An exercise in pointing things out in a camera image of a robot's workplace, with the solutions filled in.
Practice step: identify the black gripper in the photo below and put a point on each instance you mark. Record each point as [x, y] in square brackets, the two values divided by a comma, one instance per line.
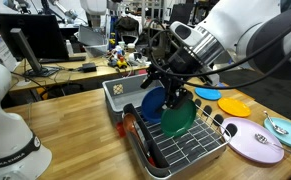
[181, 66]

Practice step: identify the brown wooden spoon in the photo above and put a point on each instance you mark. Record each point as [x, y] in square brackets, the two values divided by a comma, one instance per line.
[129, 121]

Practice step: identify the green plate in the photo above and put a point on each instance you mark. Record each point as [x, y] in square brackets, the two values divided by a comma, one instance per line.
[178, 120]

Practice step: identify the dark blue plate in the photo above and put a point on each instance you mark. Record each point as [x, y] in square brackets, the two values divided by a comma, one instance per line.
[151, 106]

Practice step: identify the sky blue plate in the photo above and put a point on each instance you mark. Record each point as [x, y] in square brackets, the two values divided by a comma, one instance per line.
[207, 94]

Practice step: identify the grey dish rack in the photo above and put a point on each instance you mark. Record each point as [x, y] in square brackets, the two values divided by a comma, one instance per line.
[185, 150]

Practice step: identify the yellow plate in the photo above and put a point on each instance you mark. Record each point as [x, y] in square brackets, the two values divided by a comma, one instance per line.
[234, 107]

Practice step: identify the pale pink white plate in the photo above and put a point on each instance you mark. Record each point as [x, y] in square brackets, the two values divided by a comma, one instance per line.
[245, 143]

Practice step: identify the silver spoon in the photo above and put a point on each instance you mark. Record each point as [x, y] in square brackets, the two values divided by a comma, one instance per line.
[280, 130]

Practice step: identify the grey plastic bin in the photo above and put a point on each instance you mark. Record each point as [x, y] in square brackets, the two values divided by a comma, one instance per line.
[131, 96]

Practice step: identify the blue tape strip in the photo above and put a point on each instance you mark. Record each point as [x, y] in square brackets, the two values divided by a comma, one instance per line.
[220, 85]

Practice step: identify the white and black gadget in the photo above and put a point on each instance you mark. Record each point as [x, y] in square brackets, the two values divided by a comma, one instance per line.
[136, 57]

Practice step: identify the small red block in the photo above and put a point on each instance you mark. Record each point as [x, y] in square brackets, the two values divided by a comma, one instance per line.
[120, 129]

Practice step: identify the red utensil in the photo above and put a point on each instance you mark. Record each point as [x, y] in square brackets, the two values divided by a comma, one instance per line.
[150, 161]

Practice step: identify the yellow toy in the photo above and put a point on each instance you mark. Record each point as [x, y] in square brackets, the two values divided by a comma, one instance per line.
[121, 62]

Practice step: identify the white cup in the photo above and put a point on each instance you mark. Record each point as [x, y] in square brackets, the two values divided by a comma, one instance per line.
[121, 44]

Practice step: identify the grey mesh office chair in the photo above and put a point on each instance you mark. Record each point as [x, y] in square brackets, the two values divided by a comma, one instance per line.
[129, 37]

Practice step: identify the black background monitor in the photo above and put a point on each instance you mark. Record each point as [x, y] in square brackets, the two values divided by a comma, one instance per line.
[181, 11]

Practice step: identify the metal fork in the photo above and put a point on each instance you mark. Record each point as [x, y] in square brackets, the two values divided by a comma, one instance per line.
[261, 138]

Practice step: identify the dark jacket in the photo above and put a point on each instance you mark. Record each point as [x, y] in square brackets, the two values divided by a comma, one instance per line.
[126, 23]

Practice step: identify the black power brick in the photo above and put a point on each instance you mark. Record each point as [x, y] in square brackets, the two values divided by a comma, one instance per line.
[89, 67]

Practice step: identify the grey storage container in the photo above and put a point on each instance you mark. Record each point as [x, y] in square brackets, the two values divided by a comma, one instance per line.
[90, 36]

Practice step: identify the wooden desk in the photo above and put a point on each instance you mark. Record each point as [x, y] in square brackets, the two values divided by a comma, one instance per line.
[68, 76]

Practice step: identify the black keyboard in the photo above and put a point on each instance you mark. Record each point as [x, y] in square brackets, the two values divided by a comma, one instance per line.
[61, 60]

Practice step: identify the white rounded background machine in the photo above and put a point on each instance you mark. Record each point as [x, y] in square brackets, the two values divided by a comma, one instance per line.
[93, 6]

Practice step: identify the grey background robot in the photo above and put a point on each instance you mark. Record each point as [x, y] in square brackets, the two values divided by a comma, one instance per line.
[66, 12]

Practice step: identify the black computer monitor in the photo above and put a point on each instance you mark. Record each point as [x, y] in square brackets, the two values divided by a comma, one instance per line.
[35, 33]

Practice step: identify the white printed sign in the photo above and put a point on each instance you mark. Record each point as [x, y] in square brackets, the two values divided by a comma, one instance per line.
[0, 50]

